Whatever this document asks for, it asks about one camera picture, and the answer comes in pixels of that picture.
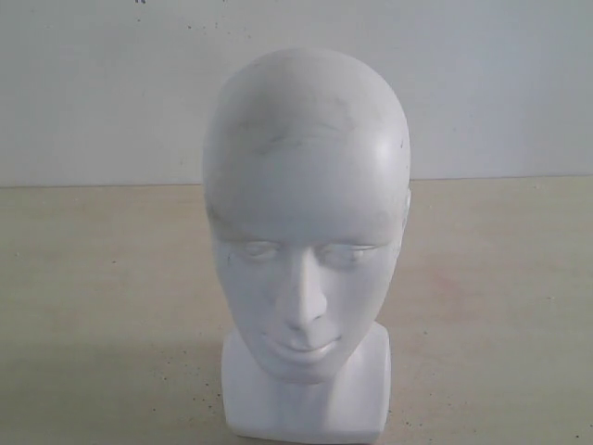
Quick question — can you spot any white mannequin head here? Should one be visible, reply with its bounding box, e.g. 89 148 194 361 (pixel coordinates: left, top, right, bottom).
203 48 411 444

